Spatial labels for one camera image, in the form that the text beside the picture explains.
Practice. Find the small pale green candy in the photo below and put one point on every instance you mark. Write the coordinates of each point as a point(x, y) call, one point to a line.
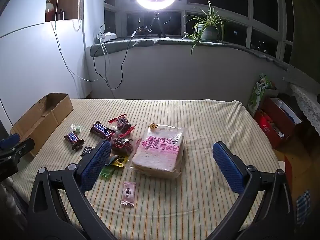
point(76, 129)

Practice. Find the yellow candy packet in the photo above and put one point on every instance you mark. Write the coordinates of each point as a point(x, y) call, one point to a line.
point(118, 161)

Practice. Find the red cardboard box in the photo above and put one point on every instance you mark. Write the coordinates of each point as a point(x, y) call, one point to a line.
point(280, 127)

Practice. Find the striped blanket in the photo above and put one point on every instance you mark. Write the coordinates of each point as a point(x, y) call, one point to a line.
point(200, 180)

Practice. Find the brown cardboard box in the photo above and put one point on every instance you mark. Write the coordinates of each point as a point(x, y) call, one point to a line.
point(42, 120)

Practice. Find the white window frame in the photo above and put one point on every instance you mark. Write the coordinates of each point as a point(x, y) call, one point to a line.
point(182, 7)

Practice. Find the pink candy packet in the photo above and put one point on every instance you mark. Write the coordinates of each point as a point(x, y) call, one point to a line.
point(128, 192)

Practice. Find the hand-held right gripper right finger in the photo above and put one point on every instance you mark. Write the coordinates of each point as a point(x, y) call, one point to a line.
point(228, 166)

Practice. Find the potted spider plant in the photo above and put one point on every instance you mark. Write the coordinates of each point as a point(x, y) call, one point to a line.
point(208, 32)

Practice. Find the small brown chocolate bar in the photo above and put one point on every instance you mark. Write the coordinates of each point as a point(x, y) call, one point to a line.
point(72, 137)

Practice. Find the red-wrapped chocolate cake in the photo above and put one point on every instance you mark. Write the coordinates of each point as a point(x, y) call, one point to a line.
point(122, 123)
point(120, 143)

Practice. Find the white power strip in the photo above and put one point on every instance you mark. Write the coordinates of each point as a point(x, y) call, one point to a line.
point(107, 36)

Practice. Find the green snack bag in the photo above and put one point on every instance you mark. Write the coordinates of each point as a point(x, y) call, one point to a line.
point(257, 97)

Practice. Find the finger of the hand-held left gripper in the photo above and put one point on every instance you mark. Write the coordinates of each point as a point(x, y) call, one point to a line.
point(15, 151)
point(8, 141)

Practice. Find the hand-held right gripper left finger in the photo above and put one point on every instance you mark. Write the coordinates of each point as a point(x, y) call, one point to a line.
point(96, 165)

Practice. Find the small black packet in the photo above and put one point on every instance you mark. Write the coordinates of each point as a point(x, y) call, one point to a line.
point(86, 152)

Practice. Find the green candy packet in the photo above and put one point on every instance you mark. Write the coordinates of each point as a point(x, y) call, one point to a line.
point(107, 171)

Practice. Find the red gift bag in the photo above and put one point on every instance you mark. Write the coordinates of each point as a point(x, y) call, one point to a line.
point(263, 126)

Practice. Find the white lace cloth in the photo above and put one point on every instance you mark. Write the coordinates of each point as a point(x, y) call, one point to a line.
point(307, 102)

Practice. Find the large brown chocolate bar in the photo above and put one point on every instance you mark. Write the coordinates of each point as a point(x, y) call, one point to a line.
point(102, 130)

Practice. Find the sliced bread bag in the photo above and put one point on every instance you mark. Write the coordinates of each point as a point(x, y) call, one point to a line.
point(157, 155)

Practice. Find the white cabinet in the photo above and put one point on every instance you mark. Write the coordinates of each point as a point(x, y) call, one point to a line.
point(37, 67)

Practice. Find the black tripod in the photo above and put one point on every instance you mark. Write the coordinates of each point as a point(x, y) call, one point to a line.
point(156, 20)

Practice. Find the blue checkered cloth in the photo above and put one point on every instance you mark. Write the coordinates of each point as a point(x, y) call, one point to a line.
point(303, 205)

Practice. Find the small figurine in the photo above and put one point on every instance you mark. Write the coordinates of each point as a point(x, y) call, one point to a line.
point(50, 5)

